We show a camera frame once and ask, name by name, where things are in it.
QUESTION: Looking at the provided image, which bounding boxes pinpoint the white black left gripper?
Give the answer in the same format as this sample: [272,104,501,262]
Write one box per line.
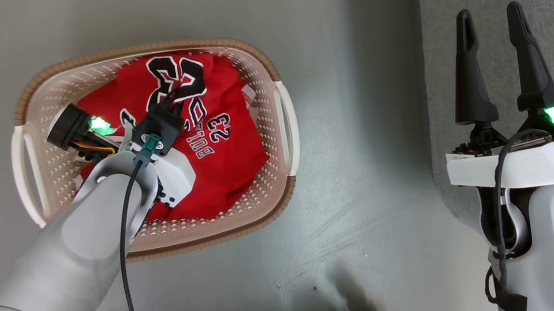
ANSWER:
[39,73,208,213]

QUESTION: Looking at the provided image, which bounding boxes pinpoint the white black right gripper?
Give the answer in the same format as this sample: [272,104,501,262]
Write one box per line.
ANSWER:
[437,0,554,197]

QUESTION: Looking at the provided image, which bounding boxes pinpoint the red basketball jersey black lettering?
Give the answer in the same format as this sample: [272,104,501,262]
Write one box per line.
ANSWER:
[65,39,280,235]

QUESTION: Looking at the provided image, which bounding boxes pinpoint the beige plastic laundry basket brown rim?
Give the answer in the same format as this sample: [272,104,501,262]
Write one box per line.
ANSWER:
[0,16,313,281]

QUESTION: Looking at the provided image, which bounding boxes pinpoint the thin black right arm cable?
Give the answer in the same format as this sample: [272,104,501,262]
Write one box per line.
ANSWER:
[478,126,547,311]

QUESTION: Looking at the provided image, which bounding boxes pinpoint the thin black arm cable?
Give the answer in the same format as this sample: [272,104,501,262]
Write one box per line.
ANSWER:
[478,126,547,311]
[110,131,163,311]

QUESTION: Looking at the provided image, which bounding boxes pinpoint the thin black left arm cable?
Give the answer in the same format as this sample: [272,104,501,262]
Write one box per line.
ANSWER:
[110,131,163,311]

